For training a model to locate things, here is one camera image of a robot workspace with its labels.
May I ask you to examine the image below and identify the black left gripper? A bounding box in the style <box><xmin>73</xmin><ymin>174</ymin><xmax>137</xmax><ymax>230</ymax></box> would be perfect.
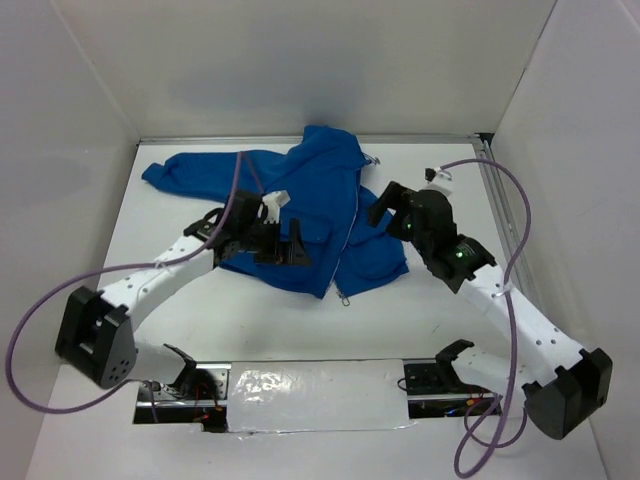
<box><xmin>237</xmin><ymin>216</ymin><xmax>311</xmax><ymax>266</ymax></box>

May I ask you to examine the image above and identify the blue zip-up jacket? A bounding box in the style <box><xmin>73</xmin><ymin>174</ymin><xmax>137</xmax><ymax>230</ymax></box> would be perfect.
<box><xmin>142</xmin><ymin>126</ymin><xmax>409</xmax><ymax>298</ymax></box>

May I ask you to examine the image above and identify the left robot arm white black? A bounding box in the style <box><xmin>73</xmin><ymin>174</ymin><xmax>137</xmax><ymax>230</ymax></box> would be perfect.
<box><xmin>54</xmin><ymin>190</ymin><xmax>311</xmax><ymax>389</ymax></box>

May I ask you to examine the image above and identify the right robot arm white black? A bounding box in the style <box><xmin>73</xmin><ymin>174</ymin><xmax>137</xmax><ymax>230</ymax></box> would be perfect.
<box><xmin>368</xmin><ymin>181</ymin><xmax>613</xmax><ymax>440</ymax></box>

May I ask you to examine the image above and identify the silver reflective tape sheet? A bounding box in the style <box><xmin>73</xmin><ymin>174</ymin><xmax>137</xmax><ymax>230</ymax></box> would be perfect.
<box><xmin>227</xmin><ymin>359</ymin><xmax>413</xmax><ymax>433</ymax></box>

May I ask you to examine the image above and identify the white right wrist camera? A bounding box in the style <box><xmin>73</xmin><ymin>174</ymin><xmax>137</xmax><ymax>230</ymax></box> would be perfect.
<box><xmin>424</xmin><ymin>168</ymin><xmax>453</xmax><ymax>197</ymax></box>

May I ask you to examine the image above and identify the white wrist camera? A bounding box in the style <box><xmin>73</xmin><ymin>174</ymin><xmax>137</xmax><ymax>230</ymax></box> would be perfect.
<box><xmin>259</xmin><ymin>190</ymin><xmax>290</xmax><ymax>224</ymax></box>
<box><xmin>424</xmin><ymin>168</ymin><xmax>453</xmax><ymax>197</ymax></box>

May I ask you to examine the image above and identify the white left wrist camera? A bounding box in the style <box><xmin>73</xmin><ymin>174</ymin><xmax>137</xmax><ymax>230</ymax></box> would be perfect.
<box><xmin>259</xmin><ymin>190</ymin><xmax>290</xmax><ymax>224</ymax></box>

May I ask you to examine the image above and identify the aluminium table edge rail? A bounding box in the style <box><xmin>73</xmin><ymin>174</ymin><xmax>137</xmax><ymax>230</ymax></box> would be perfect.
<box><xmin>127</xmin><ymin>126</ymin><xmax>537</xmax><ymax>320</ymax></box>

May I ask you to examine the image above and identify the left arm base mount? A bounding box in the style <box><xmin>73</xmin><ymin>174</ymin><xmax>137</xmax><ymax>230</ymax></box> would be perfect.
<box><xmin>133</xmin><ymin>343</ymin><xmax>231</xmax><ymax>433</ymax></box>

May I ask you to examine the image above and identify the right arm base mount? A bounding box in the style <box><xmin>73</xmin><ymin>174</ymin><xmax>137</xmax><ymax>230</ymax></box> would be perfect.
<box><xmin>396</xmin><ymin>340</ymin><xmax>493</xmax><ymax>419</ymax></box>

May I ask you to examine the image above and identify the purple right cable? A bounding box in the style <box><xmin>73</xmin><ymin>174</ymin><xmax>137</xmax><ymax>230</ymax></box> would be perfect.
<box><xmin>439</xmin><ymin>158</ymin><xmax>532</xmax><ymax>476</ymax></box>

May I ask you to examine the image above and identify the purple cable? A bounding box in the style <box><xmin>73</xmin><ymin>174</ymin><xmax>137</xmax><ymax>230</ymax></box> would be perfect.
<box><xmin>439</xmin><ymin>158</ymin><xmax>532</xmax><ymax>476</ymax></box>
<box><xmin>4</xmin><ymin>150</ymin><xmax>266</xmax><ymax>414</ymax></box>

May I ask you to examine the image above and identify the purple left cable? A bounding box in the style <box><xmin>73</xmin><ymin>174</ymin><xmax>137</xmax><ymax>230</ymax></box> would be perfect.
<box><xmin>4</xmin><ymin>150</ymin><xmax>266</xmax><ymax>414</ymax></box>

